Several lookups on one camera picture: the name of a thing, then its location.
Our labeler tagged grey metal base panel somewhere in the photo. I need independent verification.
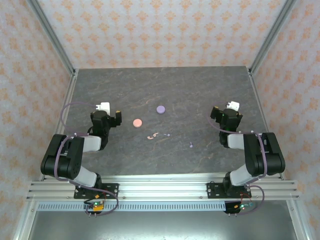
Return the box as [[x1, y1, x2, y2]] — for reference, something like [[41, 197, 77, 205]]
[[27, 211, 297, 240]]

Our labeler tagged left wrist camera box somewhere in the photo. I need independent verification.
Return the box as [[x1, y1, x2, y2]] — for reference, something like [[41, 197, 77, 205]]
[[96, 101, 111, 114]]

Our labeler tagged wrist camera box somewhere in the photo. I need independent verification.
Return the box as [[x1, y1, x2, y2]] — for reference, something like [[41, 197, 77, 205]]
[[96, 101, 111, 114], [226, 100, 241, 111]]

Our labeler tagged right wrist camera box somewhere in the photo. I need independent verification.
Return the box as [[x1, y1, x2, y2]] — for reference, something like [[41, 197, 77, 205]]
[[226, 100, 241, 111]]

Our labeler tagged aluminium table side rail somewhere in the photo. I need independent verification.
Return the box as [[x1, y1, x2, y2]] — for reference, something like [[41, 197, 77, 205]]
[[247, 67, 286, 181], [38, 69, 80, 182]]

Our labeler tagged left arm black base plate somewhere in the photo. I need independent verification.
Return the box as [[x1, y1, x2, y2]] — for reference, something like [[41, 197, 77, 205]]
[[73, 183, 120, 200]]

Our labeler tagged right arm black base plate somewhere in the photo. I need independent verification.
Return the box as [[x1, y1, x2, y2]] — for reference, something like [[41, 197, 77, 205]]
[[206, 182, 251, 200]]

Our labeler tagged aluminium mounting rail beam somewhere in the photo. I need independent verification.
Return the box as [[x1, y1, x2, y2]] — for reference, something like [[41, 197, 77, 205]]
[[26, 174, 300, 201]]

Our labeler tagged aluminium frame post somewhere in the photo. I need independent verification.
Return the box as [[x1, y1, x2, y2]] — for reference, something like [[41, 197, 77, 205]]
[[249, 0, 298, 76], [26, 0, 77, 77]]

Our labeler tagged slotted grey cable duct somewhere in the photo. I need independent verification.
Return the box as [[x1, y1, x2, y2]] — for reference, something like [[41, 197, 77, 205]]
[[36, 202, 253, 213]]

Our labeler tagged aluminium frame strut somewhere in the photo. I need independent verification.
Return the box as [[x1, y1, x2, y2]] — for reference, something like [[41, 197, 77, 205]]
[[12, 199, 38, 240], [286, 199, 310, 240]]

